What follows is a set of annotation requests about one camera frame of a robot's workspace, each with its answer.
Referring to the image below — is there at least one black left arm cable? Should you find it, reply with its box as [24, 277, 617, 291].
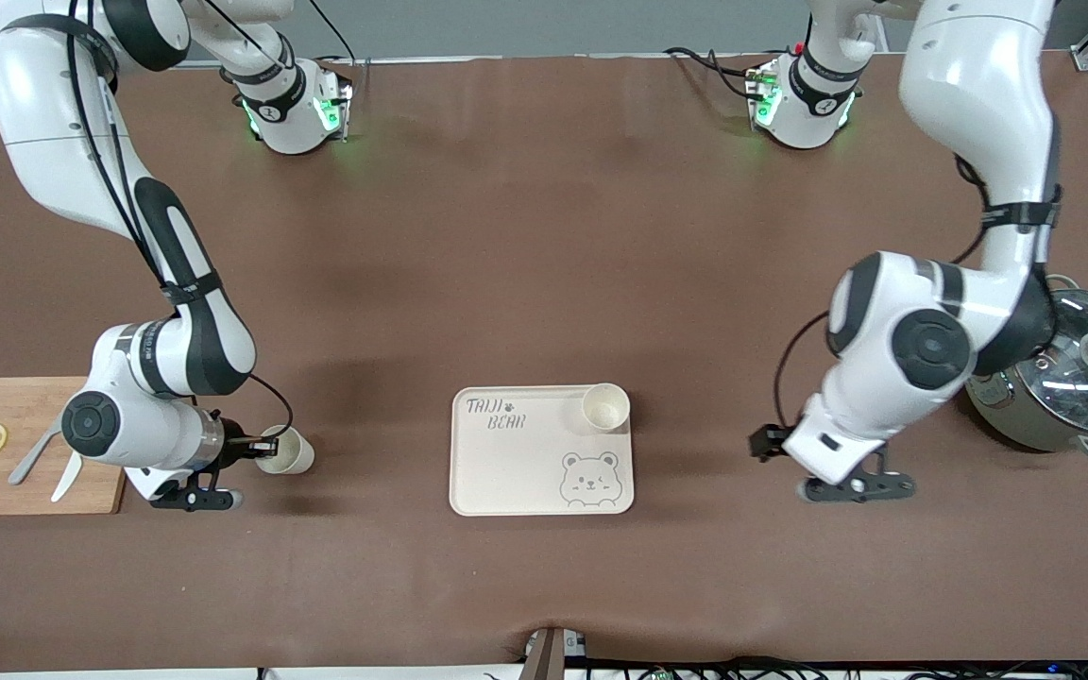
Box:
[773, 156, 1064, 437]

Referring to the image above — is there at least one white tray with bear print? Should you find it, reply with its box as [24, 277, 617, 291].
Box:
[450, 384, 635, 518]

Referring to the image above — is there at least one grey plastic knife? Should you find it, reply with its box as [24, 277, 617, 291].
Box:
[8, 425, 63, 486]

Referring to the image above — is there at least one white plastic cup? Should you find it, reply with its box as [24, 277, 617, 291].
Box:
[582, 382, 631, 434]
[256, 425, 315, 475]

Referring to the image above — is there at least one glass pot lid with knob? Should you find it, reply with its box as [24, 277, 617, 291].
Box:
[1011, 288, 1088, 435]

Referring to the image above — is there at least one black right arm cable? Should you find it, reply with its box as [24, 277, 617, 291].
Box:
[67, 0, 295, 445]

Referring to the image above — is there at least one grey-green electric cooking pot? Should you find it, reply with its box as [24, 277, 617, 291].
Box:
[964, 274, 1088, 464]

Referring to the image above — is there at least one brown table cover mat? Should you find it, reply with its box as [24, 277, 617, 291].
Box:
[0, 55, 1088, 673]

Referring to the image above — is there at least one white plastic knife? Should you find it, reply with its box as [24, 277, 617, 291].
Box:
[51, 451, 84, 503]

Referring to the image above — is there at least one metal table clamp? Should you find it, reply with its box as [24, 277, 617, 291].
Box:
[523, 626, 590, 680]

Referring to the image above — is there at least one wooden cutting board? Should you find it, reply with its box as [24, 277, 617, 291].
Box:
[0, 378, 127, 517]

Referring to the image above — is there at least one black cable at arm base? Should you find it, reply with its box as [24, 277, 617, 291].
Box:
[308, 0, 358, 65]
[665, 47, 762, 100]

